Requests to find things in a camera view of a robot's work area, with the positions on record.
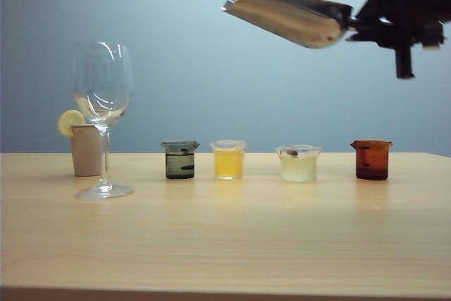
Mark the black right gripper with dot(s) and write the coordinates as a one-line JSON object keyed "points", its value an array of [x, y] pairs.
{"points": [[408, 15]]}

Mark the clear wine glass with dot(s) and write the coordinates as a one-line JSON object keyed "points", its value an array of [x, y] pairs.
{"points": [[105, 160]]}

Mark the yellow lemon slice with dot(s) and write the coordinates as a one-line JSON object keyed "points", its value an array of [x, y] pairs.
{"points": [[68, 123]]}

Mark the amber glass pitcher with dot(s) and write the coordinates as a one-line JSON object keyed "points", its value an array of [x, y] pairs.
{"points": [[371, 161]]}

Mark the grey glass pitcher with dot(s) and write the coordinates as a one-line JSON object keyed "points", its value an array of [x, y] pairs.
{"points": [[179, 167]]}

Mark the clear glass with orange juice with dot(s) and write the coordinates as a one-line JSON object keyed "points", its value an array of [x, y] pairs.
{"points": [[229, 163]]}

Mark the beige paper cup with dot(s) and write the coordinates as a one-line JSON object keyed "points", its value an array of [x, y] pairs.
{"points": [[86, 153]]}

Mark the silver metal ice scoop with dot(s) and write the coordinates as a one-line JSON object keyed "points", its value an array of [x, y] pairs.
{"points": [[289, 15]]}

